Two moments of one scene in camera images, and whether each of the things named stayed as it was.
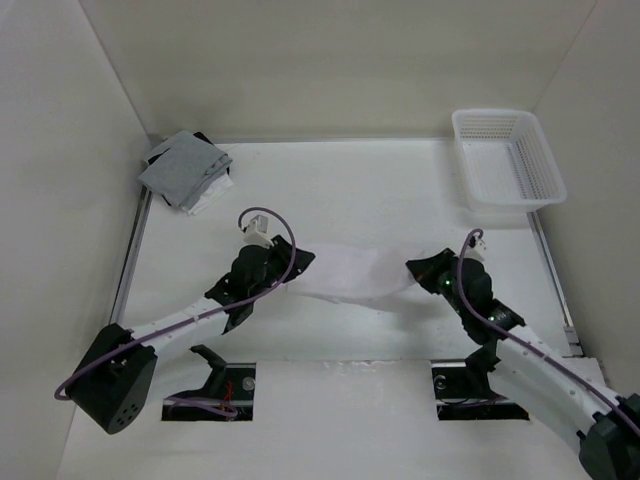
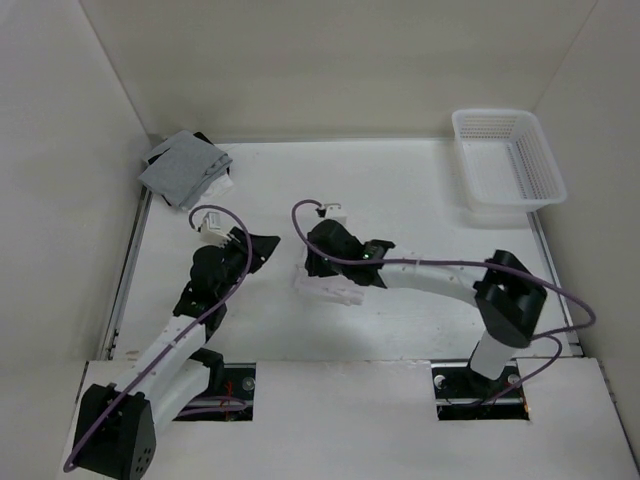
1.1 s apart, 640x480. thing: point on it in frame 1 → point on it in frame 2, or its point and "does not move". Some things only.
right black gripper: (423, 270) → (316, 267)
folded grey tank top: (186, 170) does not move
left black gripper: (300, 263) → (262, 248)
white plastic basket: (507, 160) does not move
